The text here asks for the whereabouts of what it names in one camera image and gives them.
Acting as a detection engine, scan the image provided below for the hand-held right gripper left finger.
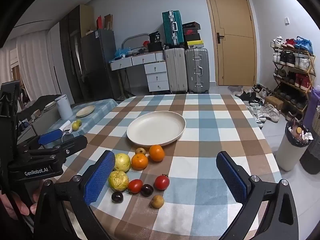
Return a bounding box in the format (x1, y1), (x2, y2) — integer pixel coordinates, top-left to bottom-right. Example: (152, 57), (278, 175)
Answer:
(32, 150), (116, 240)

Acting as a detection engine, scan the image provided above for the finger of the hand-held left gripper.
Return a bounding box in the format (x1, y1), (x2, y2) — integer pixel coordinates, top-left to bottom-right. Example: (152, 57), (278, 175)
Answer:
(17, 129), (63, 153)
(25, 134), (88, 166)

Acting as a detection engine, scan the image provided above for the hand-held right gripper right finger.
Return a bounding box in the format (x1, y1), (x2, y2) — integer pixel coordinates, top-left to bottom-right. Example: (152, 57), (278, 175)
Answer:
(216, 151), (300, 240)

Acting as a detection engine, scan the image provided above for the yellow guava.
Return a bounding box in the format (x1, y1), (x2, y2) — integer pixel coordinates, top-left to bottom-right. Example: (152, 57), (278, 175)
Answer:
(108, 170), (129, 191)

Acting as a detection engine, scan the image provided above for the dark purple plum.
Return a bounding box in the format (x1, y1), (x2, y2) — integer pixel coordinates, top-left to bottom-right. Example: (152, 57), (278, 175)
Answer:
(111, 191), (124, 204)
(140, 184), (154, 197)

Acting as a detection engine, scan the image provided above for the green guava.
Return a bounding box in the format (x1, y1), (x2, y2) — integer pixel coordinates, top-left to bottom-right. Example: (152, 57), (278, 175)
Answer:
(114, 153), (132, 172)

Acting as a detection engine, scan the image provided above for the stemless red tomato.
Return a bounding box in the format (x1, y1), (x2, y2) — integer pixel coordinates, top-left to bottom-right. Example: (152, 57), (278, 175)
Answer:
(128, 179), (143, 194)

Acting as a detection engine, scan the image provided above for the orange with green stem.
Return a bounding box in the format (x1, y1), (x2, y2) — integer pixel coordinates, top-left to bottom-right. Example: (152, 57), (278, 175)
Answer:
(131, 154), (149, 170)

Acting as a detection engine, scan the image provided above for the plain orange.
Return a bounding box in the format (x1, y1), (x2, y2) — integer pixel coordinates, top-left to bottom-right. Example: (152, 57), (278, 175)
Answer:
(149, 145), (165, 162)

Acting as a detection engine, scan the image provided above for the red tomato with stem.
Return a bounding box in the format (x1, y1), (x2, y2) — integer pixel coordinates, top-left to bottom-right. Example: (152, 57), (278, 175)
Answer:
(154, 174), (170, 190)

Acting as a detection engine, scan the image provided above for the plain brown longan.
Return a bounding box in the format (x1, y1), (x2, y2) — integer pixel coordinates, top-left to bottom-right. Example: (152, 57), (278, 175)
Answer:
(150, 195), (165, 209)

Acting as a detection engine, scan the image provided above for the large cream plate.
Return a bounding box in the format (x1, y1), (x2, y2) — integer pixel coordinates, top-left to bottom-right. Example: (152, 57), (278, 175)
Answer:
(127, 111), (187, 147)

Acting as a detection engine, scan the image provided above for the person's left hand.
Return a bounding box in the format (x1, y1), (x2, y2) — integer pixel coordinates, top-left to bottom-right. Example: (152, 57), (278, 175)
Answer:
(0, 180), (44, 220)

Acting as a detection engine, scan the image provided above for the grey chair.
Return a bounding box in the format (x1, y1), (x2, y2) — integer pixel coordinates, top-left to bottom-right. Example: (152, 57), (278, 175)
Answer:
(32, 110), (62, 136)

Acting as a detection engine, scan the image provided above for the white handheld device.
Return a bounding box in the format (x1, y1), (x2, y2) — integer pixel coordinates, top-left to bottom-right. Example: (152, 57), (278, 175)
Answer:
(61, 120), (73, 137)

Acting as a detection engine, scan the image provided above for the white cylindrical container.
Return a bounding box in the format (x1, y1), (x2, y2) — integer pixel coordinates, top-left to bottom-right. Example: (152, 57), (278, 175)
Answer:
(54, 94), (73, 120)

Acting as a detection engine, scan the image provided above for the dark cloth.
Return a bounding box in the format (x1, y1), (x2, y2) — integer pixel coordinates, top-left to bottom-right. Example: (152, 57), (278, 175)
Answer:
(24, 95), (62, 116)

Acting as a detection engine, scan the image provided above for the small cream plate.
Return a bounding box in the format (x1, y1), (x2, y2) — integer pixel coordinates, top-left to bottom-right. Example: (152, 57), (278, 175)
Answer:
(76, 105), (96, 118)

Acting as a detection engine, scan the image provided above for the light blue checkered tablecloth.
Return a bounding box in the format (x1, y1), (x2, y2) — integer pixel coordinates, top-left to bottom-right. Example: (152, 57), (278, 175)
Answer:
(49, 98), (118, 140)

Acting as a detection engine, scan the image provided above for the white trash bin black liner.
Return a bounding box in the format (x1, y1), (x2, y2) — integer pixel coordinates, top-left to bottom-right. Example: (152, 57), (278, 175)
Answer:
(275, 121), (314, 172)

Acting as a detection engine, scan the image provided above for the white curtain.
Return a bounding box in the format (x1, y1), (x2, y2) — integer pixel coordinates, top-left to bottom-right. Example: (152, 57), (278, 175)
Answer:
(14, 34), (61, 102)

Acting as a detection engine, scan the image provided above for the black tripod stand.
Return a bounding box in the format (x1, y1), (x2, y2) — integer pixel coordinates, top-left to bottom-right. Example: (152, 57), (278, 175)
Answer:
(117, 69), (131, 101)

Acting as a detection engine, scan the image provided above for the scattered sneakers group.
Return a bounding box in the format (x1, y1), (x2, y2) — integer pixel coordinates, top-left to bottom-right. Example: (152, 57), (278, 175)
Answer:
(234, 84), (281, 130)

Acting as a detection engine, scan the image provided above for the dark ribbed bin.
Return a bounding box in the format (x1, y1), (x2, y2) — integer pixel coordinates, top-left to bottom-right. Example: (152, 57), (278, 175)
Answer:
(299, 130), (320, 175)

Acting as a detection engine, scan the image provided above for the dark wardrobe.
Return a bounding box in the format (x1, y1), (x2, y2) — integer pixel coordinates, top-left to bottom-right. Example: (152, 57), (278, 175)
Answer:
(60, 11), (87, 103)

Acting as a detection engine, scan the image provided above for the dark grey refrigerator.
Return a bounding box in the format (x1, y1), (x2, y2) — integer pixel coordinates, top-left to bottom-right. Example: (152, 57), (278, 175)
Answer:
(80, 29), (121, 101)

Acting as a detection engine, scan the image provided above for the blue plastic bag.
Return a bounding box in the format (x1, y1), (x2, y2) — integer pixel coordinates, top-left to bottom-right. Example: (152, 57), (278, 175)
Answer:
(114, 47), (132, 58)

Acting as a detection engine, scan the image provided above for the white desk with drawers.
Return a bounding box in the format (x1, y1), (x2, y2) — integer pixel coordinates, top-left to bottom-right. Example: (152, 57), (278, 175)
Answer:
(109, 51), (169, 93)

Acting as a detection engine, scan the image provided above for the silver suitcase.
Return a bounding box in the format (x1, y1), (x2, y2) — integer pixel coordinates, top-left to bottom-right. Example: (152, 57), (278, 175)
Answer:
(185, 48), (210, 94)

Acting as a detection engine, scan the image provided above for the purple bag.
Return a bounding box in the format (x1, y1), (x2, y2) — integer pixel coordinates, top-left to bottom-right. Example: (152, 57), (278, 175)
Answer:
(309, 85), (320, 130)

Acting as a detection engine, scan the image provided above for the beige suitcase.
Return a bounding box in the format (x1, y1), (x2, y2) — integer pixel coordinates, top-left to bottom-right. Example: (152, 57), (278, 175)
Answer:
(164, 47), (188, 94)

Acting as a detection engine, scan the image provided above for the tall brown cardboard box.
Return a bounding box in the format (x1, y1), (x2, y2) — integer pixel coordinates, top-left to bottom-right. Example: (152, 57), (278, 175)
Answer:
(104, 14), (114, 31)

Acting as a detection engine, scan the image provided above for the black bag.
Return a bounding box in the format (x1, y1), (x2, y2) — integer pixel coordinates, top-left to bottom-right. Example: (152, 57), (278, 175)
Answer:
(147, 42), (165, 53)

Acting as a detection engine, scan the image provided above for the wooden shoe rack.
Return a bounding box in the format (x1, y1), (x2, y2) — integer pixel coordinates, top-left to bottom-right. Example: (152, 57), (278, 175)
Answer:
(271, 37), (317, 116)

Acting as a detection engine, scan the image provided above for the shoe rack with shoes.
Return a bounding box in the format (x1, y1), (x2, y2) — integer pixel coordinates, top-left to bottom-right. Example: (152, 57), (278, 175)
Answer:
(270, 36), (314, 105)

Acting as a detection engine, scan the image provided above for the wooden door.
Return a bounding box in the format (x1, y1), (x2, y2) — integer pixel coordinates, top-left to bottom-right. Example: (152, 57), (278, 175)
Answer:
(203, 0), (257, 87)

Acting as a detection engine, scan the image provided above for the teal suitcase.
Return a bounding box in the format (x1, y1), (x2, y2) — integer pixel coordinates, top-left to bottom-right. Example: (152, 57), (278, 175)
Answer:
(162, 10), (185, 47)

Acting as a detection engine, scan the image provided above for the grey metal tube frame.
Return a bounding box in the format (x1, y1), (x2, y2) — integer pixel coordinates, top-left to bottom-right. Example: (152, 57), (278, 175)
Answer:
(122, 33), (150, 53)

